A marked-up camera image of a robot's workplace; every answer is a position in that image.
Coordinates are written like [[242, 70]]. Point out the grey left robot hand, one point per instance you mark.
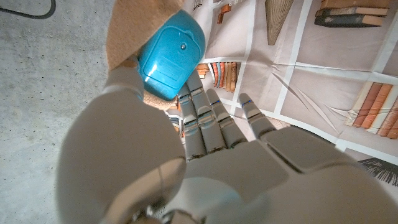
[[217, 174]]

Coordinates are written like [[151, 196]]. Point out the blue plastic brush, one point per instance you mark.
[[171, 56]]

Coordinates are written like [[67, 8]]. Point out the beige nylon stocking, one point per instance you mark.
[[136, 28]]

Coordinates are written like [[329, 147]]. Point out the printed bookshelf backdrop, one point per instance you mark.
[[311, 77]]

